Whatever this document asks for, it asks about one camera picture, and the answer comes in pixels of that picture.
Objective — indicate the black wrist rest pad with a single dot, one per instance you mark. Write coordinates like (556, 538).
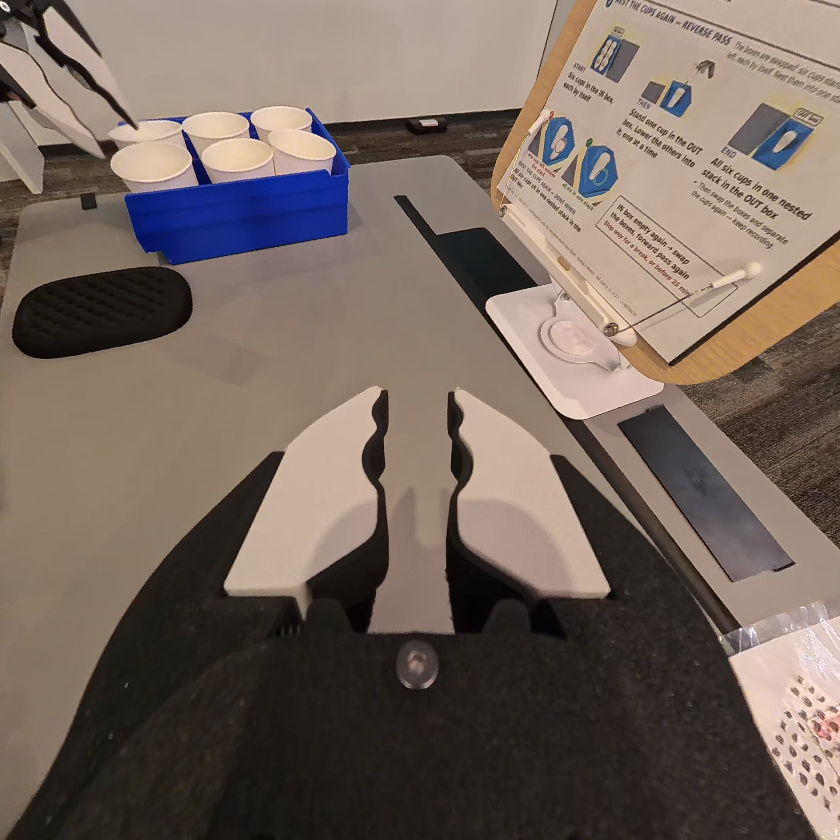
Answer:
(98, 312)

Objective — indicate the laminated paper sheet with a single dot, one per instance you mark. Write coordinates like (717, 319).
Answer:
(794, 722)

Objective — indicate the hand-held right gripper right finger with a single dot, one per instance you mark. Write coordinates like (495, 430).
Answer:
(525, 518)

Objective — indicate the black flat plate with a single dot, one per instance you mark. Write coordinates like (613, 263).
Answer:
(709, 492)
(485, 262)

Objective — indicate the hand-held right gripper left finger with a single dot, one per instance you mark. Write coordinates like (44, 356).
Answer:
(308, 512)

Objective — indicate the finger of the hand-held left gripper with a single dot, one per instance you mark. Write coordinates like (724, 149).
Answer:
(39, 92)
(79, 59)

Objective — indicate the white paper cup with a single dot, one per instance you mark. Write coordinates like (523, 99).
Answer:
(282, 121)
(148, 131)
(302, 154)
(215, 128)
(237, 161)
(154, 167)

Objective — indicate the wooden instruction board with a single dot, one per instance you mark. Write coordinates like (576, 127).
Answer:
(689, 164)

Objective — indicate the blue plastic bin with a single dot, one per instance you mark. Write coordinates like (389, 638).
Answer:
(249, 210)

